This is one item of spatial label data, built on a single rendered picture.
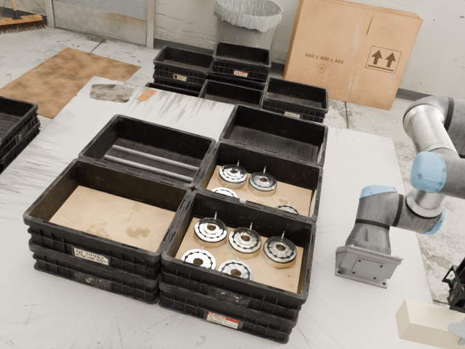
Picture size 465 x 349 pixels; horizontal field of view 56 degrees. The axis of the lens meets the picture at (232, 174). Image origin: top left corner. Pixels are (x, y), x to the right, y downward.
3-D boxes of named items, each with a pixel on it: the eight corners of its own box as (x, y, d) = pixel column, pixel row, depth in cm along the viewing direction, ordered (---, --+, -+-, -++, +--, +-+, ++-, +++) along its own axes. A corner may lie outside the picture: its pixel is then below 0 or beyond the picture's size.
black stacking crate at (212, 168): (315, 192, 166) (323, 168, 159) (306, 248, 143) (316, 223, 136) (214, 165, 170) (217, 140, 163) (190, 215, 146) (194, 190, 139)
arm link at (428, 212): (389, 206, 159) (448, 86, 117) (432, 215, 156) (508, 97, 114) (387, 233, 151) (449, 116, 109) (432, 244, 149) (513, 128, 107)
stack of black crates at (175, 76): (211, 95, 348) (216, 55, 327) (203, 115, 324) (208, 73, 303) (162, 86, 349) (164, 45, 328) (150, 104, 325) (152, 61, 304)
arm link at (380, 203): (351, 221, 157) (359, 185, 160) (390, 230, 155) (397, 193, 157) (357, 217, 145) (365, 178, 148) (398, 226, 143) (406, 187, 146)
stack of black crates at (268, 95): (310, 145, 314) (328, 88, 286) (309, 169, 290) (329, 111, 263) (255, 133, 315) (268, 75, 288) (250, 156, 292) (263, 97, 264)
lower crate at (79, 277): (187, 238, 153) (189, 213, 146) (155, 309, 130) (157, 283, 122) (80, 208, 157) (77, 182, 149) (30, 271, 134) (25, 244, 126)
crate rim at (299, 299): (315, 228, 137) (317, 222, 135) (305, 306, 113) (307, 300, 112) (192, 194, 140) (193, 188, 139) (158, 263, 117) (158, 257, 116)
